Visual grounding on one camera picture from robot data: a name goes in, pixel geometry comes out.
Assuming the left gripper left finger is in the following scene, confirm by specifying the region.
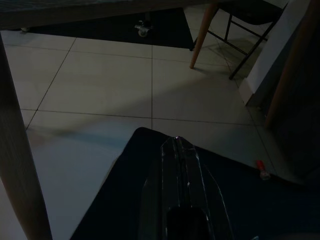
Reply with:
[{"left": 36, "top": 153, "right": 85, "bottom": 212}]
[{"left": 139, "top": 136, "right": 181, "bottom": 240}]

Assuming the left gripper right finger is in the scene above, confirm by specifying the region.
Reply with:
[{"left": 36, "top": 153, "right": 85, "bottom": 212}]
[{"left": 175, "top": 136, "right": 235, "bottom": 240}]

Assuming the black floor mat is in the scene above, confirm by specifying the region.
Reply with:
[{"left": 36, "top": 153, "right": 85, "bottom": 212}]
[{"left": 69, "top": 126, "right": 320, "bottom": 240}]

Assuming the small red capped tool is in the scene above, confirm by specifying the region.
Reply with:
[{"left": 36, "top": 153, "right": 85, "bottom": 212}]
[{"left": 255, "top": 159, "right": 271, "bottom": 181}]

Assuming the light wooden dining table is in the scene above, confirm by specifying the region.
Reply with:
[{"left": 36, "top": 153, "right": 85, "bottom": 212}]
[{"left": 0, "top": 0, "right": 316, "bottom": 240}]

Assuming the metal caster wheel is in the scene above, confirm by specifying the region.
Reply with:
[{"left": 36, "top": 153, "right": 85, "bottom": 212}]
[{"left": 134, "top": 19, "right": 154, "bottom": 38}]

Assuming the black rug under stand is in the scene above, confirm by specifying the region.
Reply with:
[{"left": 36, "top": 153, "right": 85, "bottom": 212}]
[{"left": 24, "top": 7, "right": 196, "bottom": 50}]

